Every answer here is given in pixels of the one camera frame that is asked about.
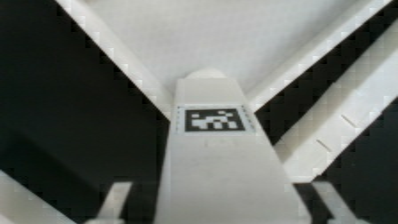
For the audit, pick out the white front fence bar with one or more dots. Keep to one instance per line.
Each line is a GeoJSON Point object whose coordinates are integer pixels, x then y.
{"type": "Point", "coordinates": [343, 112]}

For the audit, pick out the white desk leg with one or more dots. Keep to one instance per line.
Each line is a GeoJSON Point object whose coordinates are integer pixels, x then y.
{"type": "Point", "coordinates": [23, 208]}
{"type": "Point", "coordinates": [224, 185]}

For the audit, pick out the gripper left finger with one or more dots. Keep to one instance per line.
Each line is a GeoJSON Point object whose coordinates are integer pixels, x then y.
{"type": "Point", "coordinates": [110, 210]}

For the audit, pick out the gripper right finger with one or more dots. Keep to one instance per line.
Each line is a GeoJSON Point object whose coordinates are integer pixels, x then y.
{"type": "Point", "coordinates": [343, 216]}

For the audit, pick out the white desk tabletop tray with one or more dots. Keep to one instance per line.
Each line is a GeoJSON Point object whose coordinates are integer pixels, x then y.
{"type": "Point", "coordinates": [256, 38]}

